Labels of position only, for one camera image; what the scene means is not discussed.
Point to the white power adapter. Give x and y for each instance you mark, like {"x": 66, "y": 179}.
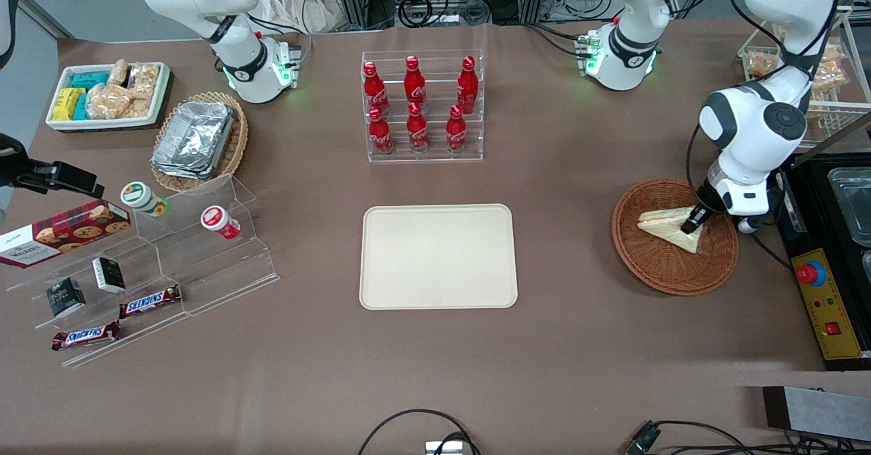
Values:
{"x": 444, "y": 449}

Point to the white rectangular snack bin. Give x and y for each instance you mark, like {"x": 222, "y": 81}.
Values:
{"x": 109, "y": 124}

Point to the black box with gold print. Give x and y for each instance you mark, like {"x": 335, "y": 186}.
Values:
{"x": 66, "y": 297}

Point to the clear acrylic stepped display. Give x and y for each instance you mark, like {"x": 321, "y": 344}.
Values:
{"x": 204, "y": 271}

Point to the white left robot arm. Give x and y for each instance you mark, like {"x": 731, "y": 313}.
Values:
{"x": 748, "y": 122}

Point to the red tartan cookie box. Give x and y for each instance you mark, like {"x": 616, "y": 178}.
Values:
{"x": 68, "y": 232}

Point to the teal snack pack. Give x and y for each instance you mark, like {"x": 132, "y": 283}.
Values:
{"x": 90, "y": 79}
{"x": 81, "y": 107}

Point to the oval light wicker basket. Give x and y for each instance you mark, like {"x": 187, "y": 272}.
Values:
{"x": 235, "y": 149}

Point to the green lid white cup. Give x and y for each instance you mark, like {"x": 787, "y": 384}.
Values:
{"x": 143, "y": 198}

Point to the steel pan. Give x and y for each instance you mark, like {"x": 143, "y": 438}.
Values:
{"x": 854, "y": 207}

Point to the clear bag of crackers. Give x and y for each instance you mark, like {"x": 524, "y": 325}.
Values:
{"x": 144, "y": 79}
{"x": 107, "y": 101}
{"x": 762, "y": 64}
{"x": 139, "y": 108}
{"x": 119, "y": 73}
{"x": 831, "y": 55}
{"x": 830, "y": 79}

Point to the red lid cup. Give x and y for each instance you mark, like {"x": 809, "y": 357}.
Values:
{"x": 219, "y": 222}

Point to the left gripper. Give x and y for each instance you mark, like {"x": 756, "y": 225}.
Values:
{"x": 703, "y": 207}

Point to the black appliance with yellow panel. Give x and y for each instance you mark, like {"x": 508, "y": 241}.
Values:
{"x": 833, "y": 305}

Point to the clear acrylic bottle rack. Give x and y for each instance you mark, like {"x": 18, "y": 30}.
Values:
{"x": 435, "y": 67}

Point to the red cola bottle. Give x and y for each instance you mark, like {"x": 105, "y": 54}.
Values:
{"x": 456, "y": 130}
{"x": 414, "y": 84}
{"x": 374, "y": 88}
{"x": 417, "y": 130}
{"x": 380, "y": 134}
{"x": 467, "y": 86}

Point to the black box with white label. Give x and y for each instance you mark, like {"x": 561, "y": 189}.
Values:
{"x": 109, "y": 275}

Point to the triangular sandwich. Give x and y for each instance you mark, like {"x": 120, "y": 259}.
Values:
{"x": 663, "y": 222}

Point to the Snickers chocolate bar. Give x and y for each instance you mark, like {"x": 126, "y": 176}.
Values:
{"x": 86, "y": 336}
{"x": 150, "y": 301}

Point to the round brown wicker basket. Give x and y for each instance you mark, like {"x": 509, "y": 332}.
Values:
{"x": 653, "y": 264}

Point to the beige cloth bag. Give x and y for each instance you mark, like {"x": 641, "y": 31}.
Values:
{"x": 299, "y": 3}

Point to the stack of foil trays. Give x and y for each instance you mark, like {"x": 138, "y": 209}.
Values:
{"x": 194, "y": 139}

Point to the yellow snack pack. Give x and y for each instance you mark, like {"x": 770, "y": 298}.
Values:
{"x": 64, "y": 103}

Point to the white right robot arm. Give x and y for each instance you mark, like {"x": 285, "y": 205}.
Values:
{"x": 238, "y": 54}

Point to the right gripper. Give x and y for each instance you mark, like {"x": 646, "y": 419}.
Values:
{"x": 35, "y": 173}

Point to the cream plastic tray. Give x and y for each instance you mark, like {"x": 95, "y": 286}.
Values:
{"x": 435, "y": 258}

